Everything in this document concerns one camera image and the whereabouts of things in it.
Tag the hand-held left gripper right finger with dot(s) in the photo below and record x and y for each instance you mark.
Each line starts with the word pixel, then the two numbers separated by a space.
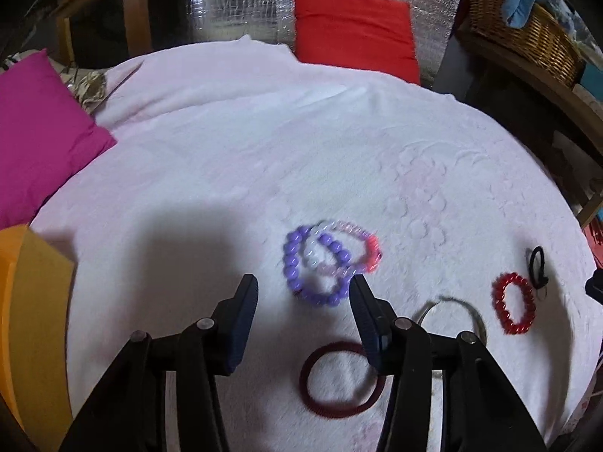
pixel 366 325

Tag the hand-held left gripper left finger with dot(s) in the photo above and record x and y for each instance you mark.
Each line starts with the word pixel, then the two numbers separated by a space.
pixel 240 325

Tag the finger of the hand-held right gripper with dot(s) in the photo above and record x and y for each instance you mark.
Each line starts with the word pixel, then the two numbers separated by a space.
pixel 596 289

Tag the red folded cloth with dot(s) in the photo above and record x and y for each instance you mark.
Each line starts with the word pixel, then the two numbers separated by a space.
pixel 594 235

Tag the silver bangle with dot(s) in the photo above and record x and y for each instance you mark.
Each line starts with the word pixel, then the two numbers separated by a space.
pixel 478 322

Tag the pale pink blanket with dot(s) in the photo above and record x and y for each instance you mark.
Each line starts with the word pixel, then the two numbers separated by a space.
pixel 264 150

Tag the wooden shelf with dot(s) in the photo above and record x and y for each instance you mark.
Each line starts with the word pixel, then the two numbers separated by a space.
pixel 551 94

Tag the teal box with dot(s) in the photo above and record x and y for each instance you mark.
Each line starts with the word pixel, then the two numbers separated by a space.
pixel 594 80

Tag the wicker basket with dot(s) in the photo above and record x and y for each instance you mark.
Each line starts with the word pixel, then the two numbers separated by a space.
pixel 537 37

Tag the magenta pillow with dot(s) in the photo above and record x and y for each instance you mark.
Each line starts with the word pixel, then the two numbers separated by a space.
pixel 37 136

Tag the patterned cloth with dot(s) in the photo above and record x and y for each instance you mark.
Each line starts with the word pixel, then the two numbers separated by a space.
pixel 89 87

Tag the red pillow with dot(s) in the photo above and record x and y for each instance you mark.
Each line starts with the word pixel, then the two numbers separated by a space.
pixel 353 28

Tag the blue cloth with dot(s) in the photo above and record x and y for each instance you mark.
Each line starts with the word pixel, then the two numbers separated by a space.
pixel 520 2

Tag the silver foil sheet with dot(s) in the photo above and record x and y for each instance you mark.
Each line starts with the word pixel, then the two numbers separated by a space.
pixel 235 0

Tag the wooden cabinet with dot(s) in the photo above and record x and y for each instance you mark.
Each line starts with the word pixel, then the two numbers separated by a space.
pixel 136 4

